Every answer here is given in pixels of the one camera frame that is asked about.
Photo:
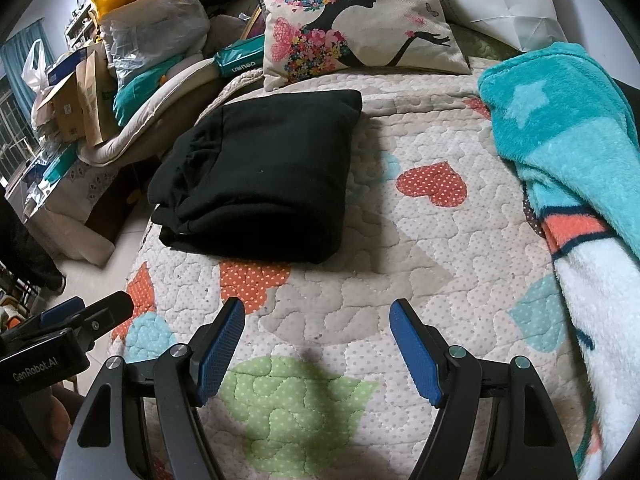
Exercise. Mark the beige padded cushion bed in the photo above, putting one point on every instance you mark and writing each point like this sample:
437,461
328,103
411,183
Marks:
150,120

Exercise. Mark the heart patterned quilted bedspread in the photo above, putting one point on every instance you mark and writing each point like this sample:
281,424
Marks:
400,240

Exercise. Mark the white plastic bag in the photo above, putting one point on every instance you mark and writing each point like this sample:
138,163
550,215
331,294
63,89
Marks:
37,70

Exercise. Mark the teal cloth bundle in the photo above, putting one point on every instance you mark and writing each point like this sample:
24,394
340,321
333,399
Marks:
140,87

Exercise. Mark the white pillow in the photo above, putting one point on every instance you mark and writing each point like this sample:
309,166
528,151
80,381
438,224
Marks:
500,5

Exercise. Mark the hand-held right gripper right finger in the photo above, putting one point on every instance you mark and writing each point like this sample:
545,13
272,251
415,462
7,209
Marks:
417,355

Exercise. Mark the teal tissue packet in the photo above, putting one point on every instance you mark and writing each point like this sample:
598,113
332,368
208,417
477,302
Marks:
240,57

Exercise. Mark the cardboard box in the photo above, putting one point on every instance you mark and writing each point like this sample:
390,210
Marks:
65,105

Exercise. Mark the clear plastic bag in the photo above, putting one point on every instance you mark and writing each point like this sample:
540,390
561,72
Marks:
155,30

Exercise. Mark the floral silhouette printed cushion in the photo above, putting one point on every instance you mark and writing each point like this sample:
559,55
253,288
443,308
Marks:
415,55

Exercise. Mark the teal fleece blanket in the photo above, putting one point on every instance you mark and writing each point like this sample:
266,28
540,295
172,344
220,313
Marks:
560,125

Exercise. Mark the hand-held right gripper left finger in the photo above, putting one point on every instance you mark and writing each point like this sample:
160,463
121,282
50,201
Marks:
220,350

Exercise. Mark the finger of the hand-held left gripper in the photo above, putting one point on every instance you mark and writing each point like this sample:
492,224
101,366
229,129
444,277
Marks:
110,307
62,310

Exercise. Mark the blue curtain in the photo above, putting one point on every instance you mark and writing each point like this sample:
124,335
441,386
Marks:
20,60

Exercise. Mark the black pants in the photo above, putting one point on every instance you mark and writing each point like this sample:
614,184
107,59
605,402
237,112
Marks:
260,175

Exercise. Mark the green quilted sheet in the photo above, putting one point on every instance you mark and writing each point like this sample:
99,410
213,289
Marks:
485,45

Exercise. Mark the white lace cloth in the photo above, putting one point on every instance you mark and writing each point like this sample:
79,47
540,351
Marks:
75,210

